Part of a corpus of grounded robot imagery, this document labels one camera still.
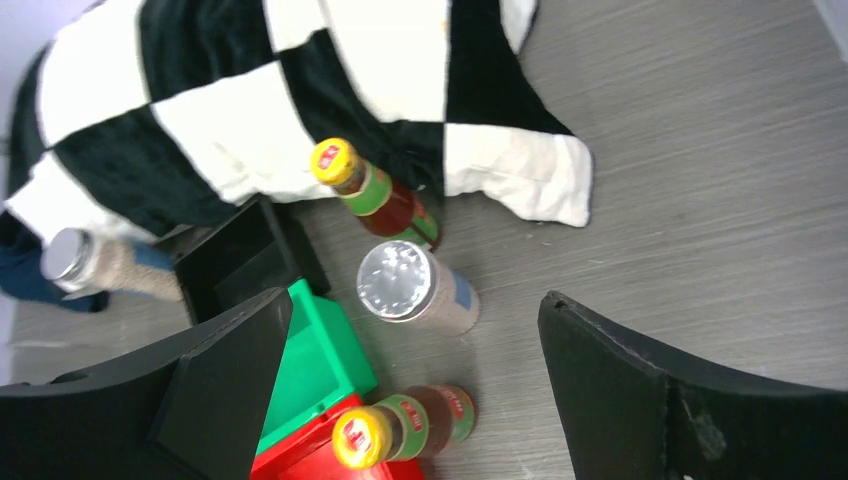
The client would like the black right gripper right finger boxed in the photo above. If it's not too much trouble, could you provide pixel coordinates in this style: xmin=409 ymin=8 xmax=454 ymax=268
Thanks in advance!
xmin=538 ymin=291 xmax=847 ymax=479

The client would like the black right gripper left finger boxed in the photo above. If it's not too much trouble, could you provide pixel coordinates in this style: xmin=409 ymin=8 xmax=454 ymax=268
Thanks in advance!
xmin=1 ymin=288 xmax=292 ymax=479

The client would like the red plastic bin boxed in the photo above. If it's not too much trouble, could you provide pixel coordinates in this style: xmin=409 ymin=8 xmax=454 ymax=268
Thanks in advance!
xmin=249 ymin=393 xmax=425 ymax=480

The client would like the green plastic bin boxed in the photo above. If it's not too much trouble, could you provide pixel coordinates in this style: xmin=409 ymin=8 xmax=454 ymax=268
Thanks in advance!
xmin=256 ymin=279 xmax=378 ymax=455

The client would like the black plastic bin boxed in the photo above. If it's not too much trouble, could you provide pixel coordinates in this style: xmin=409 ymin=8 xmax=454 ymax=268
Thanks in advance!
xmin=173 ymin=195 xmax=331 ymax=324

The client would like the silver-lid spice jar left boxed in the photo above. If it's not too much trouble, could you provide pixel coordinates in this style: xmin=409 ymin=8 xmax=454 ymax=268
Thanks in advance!
xmin=40 ymin=228 xmax=183 ymax=302

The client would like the silver-lid spice jar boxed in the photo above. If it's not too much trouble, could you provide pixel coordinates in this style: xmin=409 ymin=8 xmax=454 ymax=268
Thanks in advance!
xmin=40 ymin=228 xmax=183 ymax=302
xmin=356 ymin=240 xmax=480 ymax=336

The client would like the yellow-capped sauce bottle near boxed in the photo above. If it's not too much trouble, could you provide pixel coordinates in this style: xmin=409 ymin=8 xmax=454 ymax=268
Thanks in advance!
xmin=331 ymin=384 xmax=477 ymax=470

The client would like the yellow-capped sauce bottle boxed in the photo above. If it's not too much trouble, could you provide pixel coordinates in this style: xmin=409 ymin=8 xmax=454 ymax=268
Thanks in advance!
xmin=331 ymin=384 xmax=477 ymax=470
xmin=310 ymin=137 xmax=442 ymax=250

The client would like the dark blue cloth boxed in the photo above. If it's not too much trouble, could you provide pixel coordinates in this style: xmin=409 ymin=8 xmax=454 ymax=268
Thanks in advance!
xmin=1 ymin=212 xmax=110 ymax=313

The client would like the silver-lid spice jar right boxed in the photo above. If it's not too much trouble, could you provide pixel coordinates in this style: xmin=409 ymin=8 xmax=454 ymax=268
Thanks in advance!
xmin=356 ymin=240 xmax=480 ymax=336

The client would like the yellow-capped sauce bottle far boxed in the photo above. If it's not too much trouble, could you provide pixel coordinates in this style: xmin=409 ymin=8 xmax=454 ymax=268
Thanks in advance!
xmin=310 ymin=137 xmax=442 ymax=250

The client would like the black white checkered blanket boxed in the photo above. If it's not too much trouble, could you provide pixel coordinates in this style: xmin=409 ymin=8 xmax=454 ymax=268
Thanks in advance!
xmin=3 ymin=1 xmax=592 ymax=241

